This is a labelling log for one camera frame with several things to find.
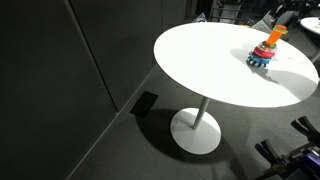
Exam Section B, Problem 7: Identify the red ring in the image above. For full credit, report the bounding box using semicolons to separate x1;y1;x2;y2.
253;45;277;60

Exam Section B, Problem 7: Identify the white table pedestal base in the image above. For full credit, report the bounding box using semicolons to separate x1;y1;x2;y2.
170;97;221;155

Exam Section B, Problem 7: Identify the black white striped base ring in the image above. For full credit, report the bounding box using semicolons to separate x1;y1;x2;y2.
246;58;268;69

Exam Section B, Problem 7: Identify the dark green ring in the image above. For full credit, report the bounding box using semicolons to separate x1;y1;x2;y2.
261;40;278;51

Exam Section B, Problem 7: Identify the black clamp stand equipment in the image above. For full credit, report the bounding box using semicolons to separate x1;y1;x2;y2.
254;116;320;180

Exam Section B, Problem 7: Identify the orange stacking stand post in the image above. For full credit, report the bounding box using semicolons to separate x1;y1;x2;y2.
266;25;288;46

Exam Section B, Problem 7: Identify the black floor plate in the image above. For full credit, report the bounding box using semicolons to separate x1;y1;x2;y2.
130;91;158;118

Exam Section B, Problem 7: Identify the blue ring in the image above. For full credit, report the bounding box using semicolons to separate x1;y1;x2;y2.
248;53;273;66

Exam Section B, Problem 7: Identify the grey office chair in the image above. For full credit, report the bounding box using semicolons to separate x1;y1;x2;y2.
252;11;297;38

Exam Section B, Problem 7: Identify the white round table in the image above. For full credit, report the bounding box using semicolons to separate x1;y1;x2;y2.
154;22;319;108

